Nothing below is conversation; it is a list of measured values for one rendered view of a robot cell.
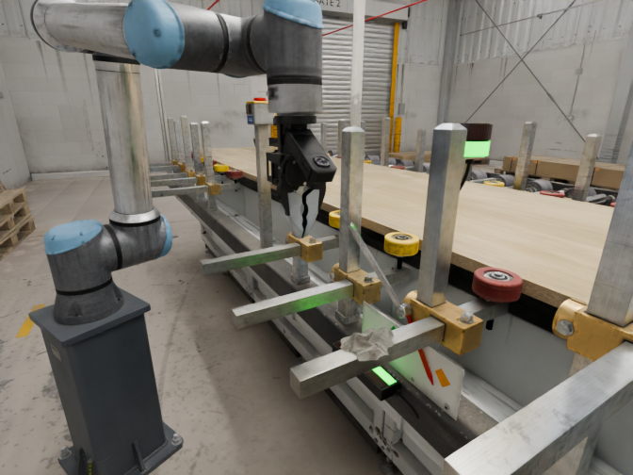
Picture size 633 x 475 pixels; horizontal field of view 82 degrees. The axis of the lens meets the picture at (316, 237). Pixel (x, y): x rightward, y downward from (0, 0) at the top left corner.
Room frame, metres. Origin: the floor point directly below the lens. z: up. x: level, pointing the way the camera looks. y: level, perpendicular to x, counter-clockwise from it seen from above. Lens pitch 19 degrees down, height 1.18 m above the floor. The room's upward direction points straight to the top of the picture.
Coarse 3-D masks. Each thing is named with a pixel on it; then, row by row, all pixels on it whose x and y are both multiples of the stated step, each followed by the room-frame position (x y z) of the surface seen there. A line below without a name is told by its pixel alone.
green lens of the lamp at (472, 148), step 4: (468, 144) 0.57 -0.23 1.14; (472, 144) 0.56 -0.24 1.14; (476, 144) 0.56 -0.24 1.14; (480, 144) 0.56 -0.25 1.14; (484, 144) 0.57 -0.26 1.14; (488, 144) 0.57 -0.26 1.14; (468, 148) 0.57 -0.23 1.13; (472, 148) 0.56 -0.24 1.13; (476, 148) 0.56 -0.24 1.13; (480, 148) 0.56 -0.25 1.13; (484, 148) 0.57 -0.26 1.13; (488, 148) 0.57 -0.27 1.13; (464, 152) 0.57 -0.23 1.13; (468, 152) 0.57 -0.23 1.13; (472, 152) 0.56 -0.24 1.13; (476, 152) 0.56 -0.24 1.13; (480, 152) 0.56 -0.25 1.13; (484, 152) 0.57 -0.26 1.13; (488, 152) 0.58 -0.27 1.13
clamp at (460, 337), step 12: (408, 300) 0.59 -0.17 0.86; (420, 312) 0.56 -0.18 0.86; (432, 312) 0.53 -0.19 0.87; (444, 312) 0.53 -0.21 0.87; (456, 312) 0.53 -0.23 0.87; (456, 324) 0.49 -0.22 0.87; (468, 324) 0.49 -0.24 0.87; (480, 324) 0.50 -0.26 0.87; (444, 336) 0.51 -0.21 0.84; (456, 336) 0.49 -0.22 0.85; (468, 336) 0.49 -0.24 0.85; (480, 336) 0.50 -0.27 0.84; (456, 348) 0.49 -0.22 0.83; (468, 348) 0.49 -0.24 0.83
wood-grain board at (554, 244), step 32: (224, 160) 2.36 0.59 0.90; (384, 192) 1.36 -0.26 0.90; (416, 192) 1.36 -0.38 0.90; (480, 192) 1.36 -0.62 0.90; (512, 192) 1.36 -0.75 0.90; (384, 224) 0.93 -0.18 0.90; (416, 224) 0.93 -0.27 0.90; (480, 224) 0.93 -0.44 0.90; (512, 224) 0.93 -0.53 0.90; (544, 224) 0.93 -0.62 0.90; (576, 224) 0.93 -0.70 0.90; (608, 224) 0.93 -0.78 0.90; (480, 256) 0.70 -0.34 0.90; (512, 256) 0.70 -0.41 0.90; (544, 256) 0.70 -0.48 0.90; (576, 256) 0.70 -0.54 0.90; (544, 288) 0.56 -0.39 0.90; (576, 288) 0.56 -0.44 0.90
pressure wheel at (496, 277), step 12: (480, 276) 0.59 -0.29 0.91; (492, 276) 0.60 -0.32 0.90; (504, 276) 0.59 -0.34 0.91; (516, 276) 0.59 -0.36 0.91; (480, 288) 0.58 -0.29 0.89; (492, 288) 0.56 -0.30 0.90; (504, 288) 0.56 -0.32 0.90; (516, 288) 0.56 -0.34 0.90; (492, 300) 0.56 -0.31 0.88; (504, 300) 0.56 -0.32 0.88; (516, 300) 0.56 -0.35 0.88; (492, 324) 0.59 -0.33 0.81
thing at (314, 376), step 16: (464, 304) 0.57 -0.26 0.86; (480, 304) 0.57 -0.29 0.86; (496, 304) 0.57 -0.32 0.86; (432, 320) 0.52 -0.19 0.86; (400, 336) 0.47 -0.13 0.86; (416, 336) 0.48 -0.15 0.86; (432, 336) 0.50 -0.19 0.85; (336, 352) 0.43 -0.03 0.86; (352, 352) 0.43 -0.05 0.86; (400, 352) 0.46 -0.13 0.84; (304, 368) 0.40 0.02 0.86; (320, 368) 0.40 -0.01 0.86; (336, 368) 0.40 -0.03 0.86; (352, 368) 0.42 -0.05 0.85; (368, 368) 0.43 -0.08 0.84; (304, 384) 0.38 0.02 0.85; (320, 384) 0.39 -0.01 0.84; (336, 384) 0.40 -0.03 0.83
